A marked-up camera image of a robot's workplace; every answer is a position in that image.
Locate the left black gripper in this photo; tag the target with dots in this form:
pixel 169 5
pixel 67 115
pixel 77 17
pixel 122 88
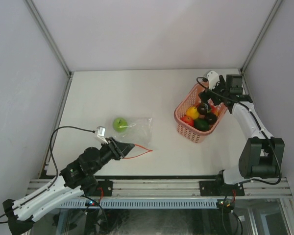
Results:
pixel 119 150

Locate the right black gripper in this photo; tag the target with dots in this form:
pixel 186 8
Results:
pixel 208 94

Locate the black fake fruit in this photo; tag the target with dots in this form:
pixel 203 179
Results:
pixel 202 109
pixel 211 118

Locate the red yellow fake peach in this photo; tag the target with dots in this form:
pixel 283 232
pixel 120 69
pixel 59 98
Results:
pixel 214 110

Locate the yellow fake pear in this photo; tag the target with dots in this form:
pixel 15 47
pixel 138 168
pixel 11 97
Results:
pixel 192 112

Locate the clear zip top bag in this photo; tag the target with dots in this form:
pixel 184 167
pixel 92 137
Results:
pixel 139 132

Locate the light green fake apple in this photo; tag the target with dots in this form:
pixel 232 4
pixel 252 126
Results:
pixel 120 124

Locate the red fake apple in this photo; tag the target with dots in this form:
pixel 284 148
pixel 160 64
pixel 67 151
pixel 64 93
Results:
pixel 188 120

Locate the dark green fake fruit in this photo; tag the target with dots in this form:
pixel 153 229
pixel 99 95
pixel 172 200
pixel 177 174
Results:
pixel 201 125

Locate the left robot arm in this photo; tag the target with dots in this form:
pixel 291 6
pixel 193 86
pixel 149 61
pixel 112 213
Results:
pixel 76 179

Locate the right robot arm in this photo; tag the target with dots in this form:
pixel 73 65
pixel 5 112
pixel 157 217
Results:
pixel 262 154

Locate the pink plastic basket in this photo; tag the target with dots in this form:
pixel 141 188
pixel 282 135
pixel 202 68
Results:
pixel 187 131

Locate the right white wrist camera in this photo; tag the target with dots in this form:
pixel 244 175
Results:
pixel 213 78

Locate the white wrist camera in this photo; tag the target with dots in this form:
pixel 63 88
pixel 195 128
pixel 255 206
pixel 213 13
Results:
pixel 100 135
pixel 213 78

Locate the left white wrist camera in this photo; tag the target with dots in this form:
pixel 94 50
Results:
pixel 100 135

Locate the aluminium front rail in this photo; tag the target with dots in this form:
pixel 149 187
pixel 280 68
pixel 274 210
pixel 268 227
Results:
pixel 189 188

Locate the grey slotted cable duct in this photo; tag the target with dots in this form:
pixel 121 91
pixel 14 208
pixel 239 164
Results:
pixel 161 203

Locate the right aluminium frame post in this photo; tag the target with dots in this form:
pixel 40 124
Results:
pixel 270 17

